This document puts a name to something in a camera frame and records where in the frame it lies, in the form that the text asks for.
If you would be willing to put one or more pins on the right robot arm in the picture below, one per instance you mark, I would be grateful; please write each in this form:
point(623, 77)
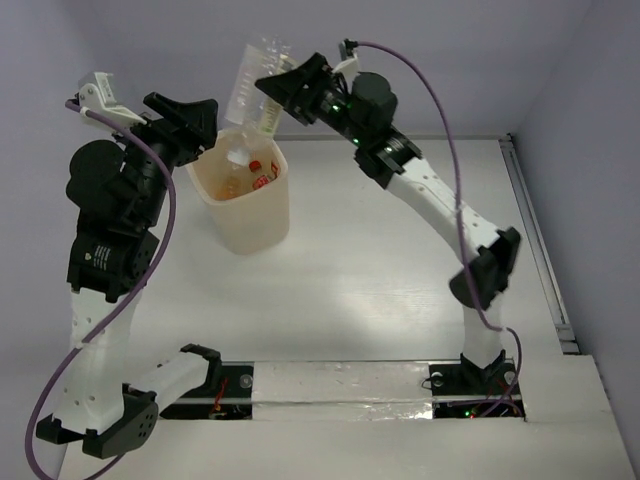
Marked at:
point(487, 253)

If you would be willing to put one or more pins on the clear bottle white cap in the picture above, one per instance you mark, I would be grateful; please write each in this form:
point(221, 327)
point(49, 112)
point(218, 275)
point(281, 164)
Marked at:
point(237, 159)

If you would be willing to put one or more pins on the cream plastic bin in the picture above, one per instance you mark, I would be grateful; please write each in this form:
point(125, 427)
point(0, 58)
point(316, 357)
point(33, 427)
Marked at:
point(256, 220)

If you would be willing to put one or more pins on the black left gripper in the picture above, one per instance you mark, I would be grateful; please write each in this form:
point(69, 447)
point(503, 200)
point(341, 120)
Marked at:
point(182, 132)

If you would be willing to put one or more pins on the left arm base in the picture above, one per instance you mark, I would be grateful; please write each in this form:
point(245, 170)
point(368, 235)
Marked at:
point(226, 393)

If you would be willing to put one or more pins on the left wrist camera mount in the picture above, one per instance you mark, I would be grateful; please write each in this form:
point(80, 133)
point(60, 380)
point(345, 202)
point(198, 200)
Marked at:
point(99, 105)

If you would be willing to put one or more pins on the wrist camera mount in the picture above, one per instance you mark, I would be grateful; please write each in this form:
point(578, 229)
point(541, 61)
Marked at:
point(349, 66)
point(99, 105)

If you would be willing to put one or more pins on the aluminium table edge rail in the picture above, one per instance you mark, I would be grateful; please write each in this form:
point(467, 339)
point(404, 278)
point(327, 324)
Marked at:
point(568, 341)

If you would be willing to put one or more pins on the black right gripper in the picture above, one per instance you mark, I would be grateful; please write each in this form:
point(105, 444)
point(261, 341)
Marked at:
point(289, 86)

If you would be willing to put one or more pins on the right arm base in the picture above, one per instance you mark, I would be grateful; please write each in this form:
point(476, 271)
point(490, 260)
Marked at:
point(460, 390)

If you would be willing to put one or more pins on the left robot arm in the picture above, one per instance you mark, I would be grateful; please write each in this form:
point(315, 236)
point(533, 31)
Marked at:
point(100, 408)

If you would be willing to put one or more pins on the silver tape strip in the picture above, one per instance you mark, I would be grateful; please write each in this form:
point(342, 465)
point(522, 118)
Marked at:
point(341, 391)

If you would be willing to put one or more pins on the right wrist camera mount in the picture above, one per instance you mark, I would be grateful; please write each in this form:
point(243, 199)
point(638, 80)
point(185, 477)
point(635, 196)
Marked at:
point(349, 66)

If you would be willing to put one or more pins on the crushed clear blue-cap bottle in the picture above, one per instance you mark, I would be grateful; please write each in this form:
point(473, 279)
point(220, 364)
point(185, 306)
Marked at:
point(274, 170)

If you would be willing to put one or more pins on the red label cola bottle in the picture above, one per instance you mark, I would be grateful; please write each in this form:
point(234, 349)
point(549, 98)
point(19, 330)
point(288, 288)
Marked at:
point(259, 176)

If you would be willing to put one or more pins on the orange juice bottle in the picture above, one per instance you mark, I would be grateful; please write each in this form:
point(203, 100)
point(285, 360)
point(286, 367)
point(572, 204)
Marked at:
point(231, 187)

